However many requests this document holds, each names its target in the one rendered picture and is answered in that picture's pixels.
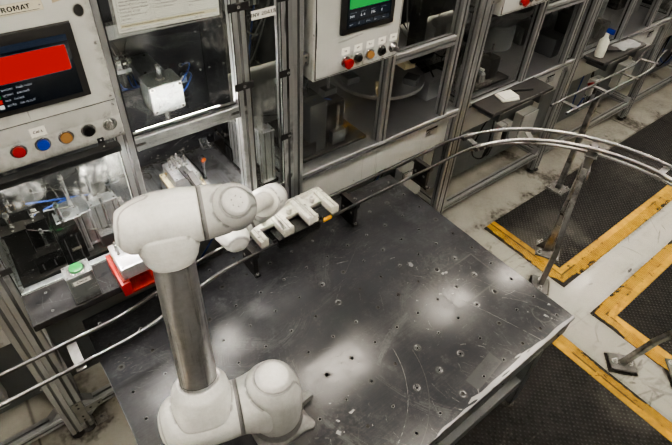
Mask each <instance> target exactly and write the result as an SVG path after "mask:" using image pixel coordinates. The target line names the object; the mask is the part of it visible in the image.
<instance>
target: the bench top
mask: <svg viewBox="0 0 672 445"><path fill-rule="evenodd" d="M356 222H357V223H358V226H356V227H353V226H352V225H351V224H350V223H348V222H347V221H346V220H345V219H344V218H343V217H342V216H341V215H340V214H339V215H337V216H335V217H333V218H332V219H330V220H328V221H326V222H323V223H321V228H320V229H318V230H316V231H314V232H312V233H310V234H308V235H306V236H304V237H302V238H300V239H298V240H296V241H294V242H292V243H290V244H288V245H286V246H284V247H282V248H280V249H279V247H278V246H277V245H276V246H274V247H272V248H270V249H268V250H266V251H264V252H262V253H260V254H259V255H260V258H258V268H259V273H260V274H261V276H260V277H259V278H257V279H256V278H255V277H254V275H253V274H252V273H251V272H250V270H249V269H248V268H247V267H246V266H245V264H244V263H243V262H242V263H240V264H238V265H236V266H234V267H232V268H231V269H229V270H227V271H226V272H224V273H222V274H221V275H219V276H218V277H217V278H215V279H214V280H212V281H211V282H210V283H208V284H207V285H206V286H204V287H203V288H202V289H201V292H202V297H203V302H204V307H205V313H206V318H207V323H208V328H209V334H210V339H211V344H212V349H213V354H214V360H215V365H216V367H217V368H219V369H221V370H222V371H224V373H225V374H226V376H227V378H228V380H231V379H235V378H237V377H239V376H241V375H243V374H244V373H246V372H248V371H250V370H251V368H252V367H254V366H255V365H257V364H258V363H260V362H263V361H266V360H271V359H275V360H280V361H283V362H285V363H286V364H288V365H289V366H290V367H291V368H292V369H293V370H294V372H295V373H296V375H297V377H298V379H299V381H300V384H301V389H302V393H303V392H305V391H307V390H310V392H311V393H312V395H313V398H312V399H311V400H310V401H309V402H308V403H307V404H306V405H305V406H304V407H303V409H304V410H305V412H306V413H307V415H308V416H310V417H311V418H312V419H313V420H314V421H315V428H314V429H313V430H312V431H309V432H306V433H304V434H303V435H302V436H300V437H299V438H297V439H296V440H295V441H293V442H292V443H291V444H289V445H432V444H433V443H434V442H436V441H437V440H438V439H439V438H440V437H441V436H442V435H443V434H445V433H446V432H447V431H448V430H449V429H450V428H451V427H453V426H454V425H455V424H456V423H457V422H458V421H459V420H461V419H462V418H463V417H464V416H465V415H466V414H467V413H469V412H470V411H471V410H472V409H473V408H474V407H475V406H476V405H478V404H479V403H480V402H481V401H482V400H483V399H484V398H486V397H487V396H488V395H489V394H490V393H491V392H492V391H494V390H495V389H496V388H497V387H498V386H499V385H500V384H502V383H503V382H504V381H505V380H506V379H507V378H508V377H510V376H511V375H512V374H513V373H514V372H515V371H516V370H517V369H519V368H520V367H521V366H522V365H523V364H524V363H525V362H527V361H528V360H529V359H530V358H531V357H532V356H533V355H535V354H536V353H537V352H538V351H539V350H540V349H541V348H543V347H544V346H545V345H546V344H547V343H548V342H549V341H550V340H552V339H553V338H554V337H555V336H556V335H557V334H558V333H560V332H561V331H562V330H563V329H564V328H565V327H566V326H568V325H569V324H570V323H571V322H572V321H573V320H574V319H575V317H574V316H573V315H572V314H570V313H569V312H568V311H567V310H565V309H564V308H563V307H561V306H560V305H559V304H557V303H556V302H555V301H554V300H552V299H551V298H550V297H548V296H547V295H546V294H544V293H543V292H542V291H541V290H539V289H538V288H536V287H535V286H534V285H533V284H531V283H530V282H529V281H528V280H526V279H525V278H524V277H522V276H521V275H520V274H518V273H517V272H515V271H514V270H513V269H512V268H511V267H509V266H508V265H507V264H505V263H504V262H503V261H502V260H500V259H499V258H498V257H496V256H495V255H494V254H492V253H491V252H490V251H488V250H487V249H485V248H484V247H483V246H481V245H480V244H479V243H478V242H477V241H476V240H474V239H473V238H472V237H470V236H469V235H468V234H466V233H465V232H464V231H462V230H461V229H460V228H459V227H457V226H456V225H455V224H453V223H452V222H451V221H450V220H448V219H447V218H446V217H444V216H443V215H442V214H440V213H439V212H438V211H437V210H435V209H434V208H433V207H431V206H430V205H429V204H427V203H426V202H425V201H424V200H422V199H421V198H420V197H418V196H417V195H416V194H414V193H413V192H412V191H411V190H409V189H408V188H407V187H405V186H404V185H403V184H399V185H397V186H395V187H393V188H391V189H389V190H387V191H385V192H383V193H381V194H379V195H377V196H375V197H373V198H371V199H369V200H367V201H365V202H363V203H361V204H360V208H358V209H357V218H356ZM451 232H455V234H451ZM435 268H438V269H439V271H436V270H435ZM156 289H157V288H156V286H153V287H151V288H149V289H147V290H145V291H143V292H141V293H139V294H137V295H135V296H132V297H130V298H128V299H126V300H124V301H122V302H120V303H118V304H116V305H114V306H111V307H109V308H107V309H105V310H103V311H101V312H99V313H97V314H95V315H93V316H90V317H88V318H86V319H84V320H82V321H81V322H82V324H83V326H84V329H85V331H87V330H89V329H91V328H94V327H96V326H98V325H100V324H102V323H104V322H106V321H108V320H110V319H112V318H114V317H116V316H117V315H119V314H121V313H123V312H124V311H126V310H127V309H129V308H131V307H132V306H134V305H135V304H137V303H138V302H140V301H141V300H143V299H144V298H145V297H147V296H148V295H150V294H151V293H152V292H154V291H155V290H156ZM494 289H495V290H497V293H494V292H493V290H494ZM398 292H399V293H401V295H400V296H397V293H398ZM161 315H162V310H161V305H160V301H159V297H158V294H156V295H155V296H154V297H152V298H151V299H149V300H148V301H147V302H145V303H144V304H142V305H141V306H139V307H138V308H136V309H135V310H133V311H132V312H130V313H129V314H127V315H125V316H124V317H122V318H120V319H118V320H117V321H115V322H113V323H111V324H109V325H107V326H105V327H103V328H101V329H99V330H97V331H95V332H93V333H91V334H89V335H88V337H89V340H90V342H91V344H92V346H93V348H94V350H95V353H96V354H97V353H99V352H100V351H102V350H104V349H106V348H108V347H110V346H112V345H114V344H116V343H118V342H120V341H122V340H124V339H125V338H127V337H129V336H131V335H132V334H134V333H136V332H137V331H139V330H140V329H142V328H143V327H145V326H146V325H148V324H149V323H151V322H152V321H154V320H155V319H157V318H158V317H159V316H161ZM98 359H99V361H100V363H101V366H102V368H103V370H104V372H105V374H106V377H107V379H108V381H109V383H110V385H111V387H112V390H113V392H114V394H115V396H116V398H117V400H118V403H119V405H120V407H121V409H122V411H123V414H124V416H125V418H126V420H127V422H128V424H129V427H130V429H131V431H132V433H133V435H134V437H135V440H136V442H137V444H138V445H165V444H164V443H163V441H162V439H161V436H160V433H159V428H158V421H157V416H158V412H159V409H160V406H161V405H162V403H163V402H164V400H165V399H166V398H167V397H169V396H171V389H172V386H173V384H174V382H175V381H176V380H177V378H178V376H177V372H176V367H175V363H174V359H173V354H172V350H171V346H170V342H169V337H168V333H167V329H166V324H165V321H164V318H163V319H162V320H161V321H159V322H158V323H157V324H155V325H154V326H152V327H151V328H149V329H148V330H147V331H145V332H143V333H142V334H140V335H139V336H137V337H136V338H134V339H132V340H130V341H129V342H127V343H125V344H123V345H121V346H120V347H118V348H116V349H114V350H112V351H110V352H108V353H106V354H104V355H102V356H100V357H98Z"/></svg>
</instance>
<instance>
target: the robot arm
mask: <svg viewBox="0 0 672 445"><path fill-rule="evenodd" d="M178 170H179V171H180V172H181V174H182V175H183V176H184V177H185V178H186V179H188V181H189V182H190V184H191V186H189V187H175V188H169V189H163V190H158V191H154V192H150V193H146V194H143V195H140V196H137V197H135V198H133V199H131V200H129V201H127V202H125V203H123V204H122V205H121V206H120V207H119V208H118V209H117V210H115V212H114V213H113V231H114V238H115V243H116V245H117V246H118V247H119V248H120V249H121V250H122V251H123V252H125V253H127V254H130V255H139V257H140V258H141V259H142V260H143V262H144V264H145V265H146V266H147V267H148V268H149V269H151V270H152V271H153V275H154V280H155V284H156V288H157V292H158V297H159V301H160V305H161V310H162V314H163V318H164V321H165V324H166V329H167V333H168V337H169V342H170V346H171V350H172V354H173V359H174V363H175V367H176V372H177V376H178V378H177V380H176V381H175V382H174V384H173V386H172V389H171V396H169V397H167V398H166V399H165V400H164V402H163V403H162V405H161V406H160V409H159V412H158V416H157V421H158V428H159V433H160V436H161V439H162V441H163V443H164V444H165V445H218V444H221V443H224V442H227V441H230V440H232V439H235V438H237V437H240V436H243V435H246V434H252V436H253V438H254V439H255V441H256V442H257V444H258V445H289V444H291V443H292V442H293V441H295V440H296V439H297V438H299V437H300V436H302V435H303V434H304V433H306V432H309V431H312V430H313V429H314V428H315V421H314V420H313V419H312V418H311V417H310V416H308V415H307V413H306V412H305V410H304V409H303V407H304V406H305V405H306V404H307V403H308V402H309V401H310V400H311V399H312V398H313V395H312V393H311V392H310V390H307V391H305V392H303V393H302V389H301V384H300V381H299V379H298V377H297V375H296V373H295V372H294V370H293V369H292V368H291V367H290V366H289V365H288V364H286V363H285V362H283V361H280V360H275V359H271V360H266V361H263V362H260V363H258V364H257V365H255V366H254V367H252V368H251V370H250V371H248V372H246V373H244V374H243V375H241V376H239V377H237V378H235V379H231V380H228V378H227V376H226V374H225V373H224V371H222V370H221V369H219V368H217V367H216V365H215V360H214V354H213V349H212V344H211V339H210V334H209V328H208V323H207V318H206V313H205V307H204V302H203V297H202V292H201V286H200V281H199V276H198V271H197V266H196V258H197V256H198V253H199V246H200V242H201V241H205V240H209V239H213V238H215V239H216V241H217V242H218V243H219V244H220V245H222V246H223V247H224V248H225V249H226V250H228V251H230V252H233V253H236V252H240V251H242V250H244V249H245V248H246V247H247V246H248V244H249V241H250V234H249V233H250V231H251V230H252V229H254V228H255V227H256V226H258V225H260V224H262V223H264V222H266V221H267V220H269V219H270V218H272V217H273V216H274V215H276V214H277V213H278V212H279V211H280V210H281V209H282V208H283V207H284V205H285V204H286V202H287V197H288V195H287V192H286V190H285V188H284V187H283V186H282V185H280V184H278V183H269V184H266V185H264V186H261V187H259V188H257V189H255V190H254V191H251V190H250V189H249V188H247V187H246V186H244V185H242V184H240V183H235V182H231V183H226V184H207V185H203V184H202V183H201V181H200V180H199V179H198V177H197V176H196V174H195V173H194V171H193V170H192V171H190V170H189V169H188V168H187V167H186V166H185V165H184V166H182V167H179V168H178ZM201 218H202V219H201ZM202 224H203V225H202ZM203 229H204V230H203ZM204 235H205V236H204Z"/></svg>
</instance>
